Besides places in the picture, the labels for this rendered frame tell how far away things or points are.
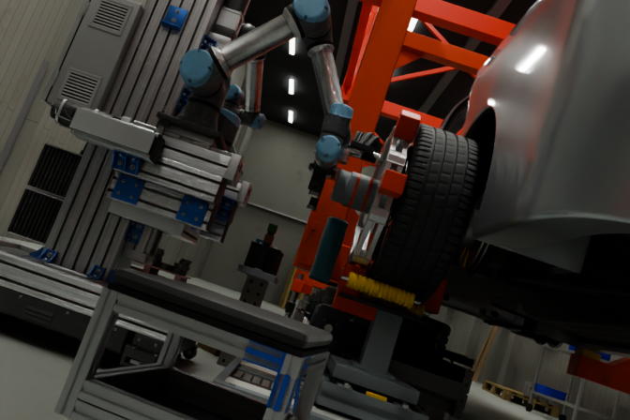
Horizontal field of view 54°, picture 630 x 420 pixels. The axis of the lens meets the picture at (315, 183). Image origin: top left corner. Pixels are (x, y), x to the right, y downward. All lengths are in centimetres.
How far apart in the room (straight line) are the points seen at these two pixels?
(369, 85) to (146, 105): 109
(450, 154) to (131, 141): 107
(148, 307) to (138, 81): 148
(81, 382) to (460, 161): 150
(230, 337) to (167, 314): 11
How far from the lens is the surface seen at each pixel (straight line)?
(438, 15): 598
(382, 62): 299
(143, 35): 249
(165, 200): 213
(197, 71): 203
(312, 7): 206
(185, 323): 102
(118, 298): 106
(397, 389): 219
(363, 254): 224
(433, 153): 217
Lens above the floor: 38
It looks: 11 degrees up
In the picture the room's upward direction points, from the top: 19 degrees clockwise
